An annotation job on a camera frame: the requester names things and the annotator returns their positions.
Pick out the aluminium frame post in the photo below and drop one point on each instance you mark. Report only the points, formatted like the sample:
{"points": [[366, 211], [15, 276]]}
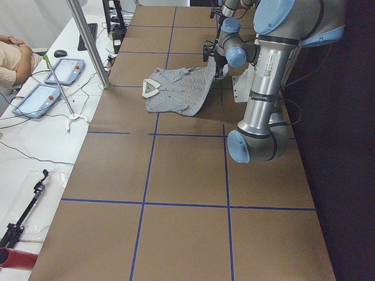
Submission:
{"points": [[82, 26]]}

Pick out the blue teach pendant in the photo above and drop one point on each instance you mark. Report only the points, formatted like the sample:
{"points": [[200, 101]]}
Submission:
{"points": [[38, 101], [68, 70]]}

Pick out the near blue teach pendant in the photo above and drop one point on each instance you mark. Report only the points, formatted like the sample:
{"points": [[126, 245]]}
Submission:
{"points": [[38, 101]]}

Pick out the striped polo shirt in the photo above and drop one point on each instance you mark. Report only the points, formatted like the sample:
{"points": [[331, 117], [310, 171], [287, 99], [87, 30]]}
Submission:
{"points": [[182, 90]]}

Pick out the white-tipped metal grabber stick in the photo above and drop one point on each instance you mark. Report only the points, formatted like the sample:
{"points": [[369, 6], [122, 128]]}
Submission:
{"points": [[73, 116]]}

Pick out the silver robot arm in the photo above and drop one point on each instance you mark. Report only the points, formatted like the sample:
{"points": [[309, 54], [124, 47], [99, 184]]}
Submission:
{"points": [[229, 7], [281, 27]]}

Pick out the black grabber tool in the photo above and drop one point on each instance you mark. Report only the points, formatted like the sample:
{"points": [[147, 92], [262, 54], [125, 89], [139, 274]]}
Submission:
{"points": [[15, 230]]}

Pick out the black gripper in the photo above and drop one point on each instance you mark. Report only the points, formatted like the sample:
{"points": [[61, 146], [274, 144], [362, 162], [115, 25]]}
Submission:
{"points": [[219, 61]]}

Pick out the far blue teach pendant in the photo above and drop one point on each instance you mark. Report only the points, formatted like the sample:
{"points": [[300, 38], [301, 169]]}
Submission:
{"points": [[68, 70]]}

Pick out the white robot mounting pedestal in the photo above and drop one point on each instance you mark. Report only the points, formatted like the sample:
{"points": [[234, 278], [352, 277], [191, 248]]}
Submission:
{"points": [[260, 83]]}

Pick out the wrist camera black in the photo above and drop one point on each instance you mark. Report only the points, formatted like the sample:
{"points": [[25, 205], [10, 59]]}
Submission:
{"points": [[215, 11], [208, 50]]}

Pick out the black computer mouse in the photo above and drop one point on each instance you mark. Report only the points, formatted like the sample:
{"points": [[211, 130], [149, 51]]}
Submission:
{"points": [[60, 53]]}

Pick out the red cylinder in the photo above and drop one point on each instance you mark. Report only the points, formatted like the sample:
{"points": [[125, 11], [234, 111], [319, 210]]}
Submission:
{"points": [[16, 259]]}

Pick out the seated person beige shirt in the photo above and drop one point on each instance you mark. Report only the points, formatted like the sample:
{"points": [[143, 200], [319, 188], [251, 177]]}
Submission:
{"points": [[18, 61]]}

